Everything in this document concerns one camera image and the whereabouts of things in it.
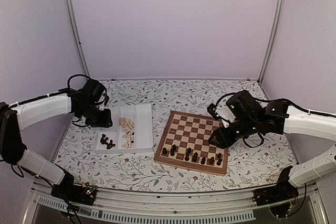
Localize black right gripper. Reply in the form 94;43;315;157
208;116;259;149

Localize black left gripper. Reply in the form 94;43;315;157
78;103;112;127

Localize dark knight chess piece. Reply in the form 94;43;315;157
208;157;215;165

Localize dark rook chess piece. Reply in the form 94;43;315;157
217;159;223;166

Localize white plastic compartment tray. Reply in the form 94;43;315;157
93;103;154;154

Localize wooden chess board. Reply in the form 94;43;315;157
154;111;228;176

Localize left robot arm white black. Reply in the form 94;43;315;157
1;79;112;200

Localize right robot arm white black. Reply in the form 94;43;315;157
207;90;335;201

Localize pile of dark chess pieces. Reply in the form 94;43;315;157
100;134;116;150

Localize pile of light chess pieces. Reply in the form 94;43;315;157
119;117;135;149

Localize floral patterned table cloth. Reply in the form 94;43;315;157
54;80;296;193

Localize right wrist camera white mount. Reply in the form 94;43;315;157
207;103;223;120

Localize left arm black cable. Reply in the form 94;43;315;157
66;74;91;91

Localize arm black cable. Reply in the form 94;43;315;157
214;93;313;148
66;74;91;91

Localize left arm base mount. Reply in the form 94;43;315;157
51;173;97;206

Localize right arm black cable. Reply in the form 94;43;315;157
214;93;313;148

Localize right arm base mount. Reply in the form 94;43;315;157
251;166;299;218

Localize front aluminium rail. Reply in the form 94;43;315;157
23;180;332;223

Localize left aluminium frame post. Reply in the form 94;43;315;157
64;0;90;76

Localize aluminium frame post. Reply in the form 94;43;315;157
258;0;285;85
64;0;90;76

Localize right aluminium frame post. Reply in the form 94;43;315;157
258;0;285;85

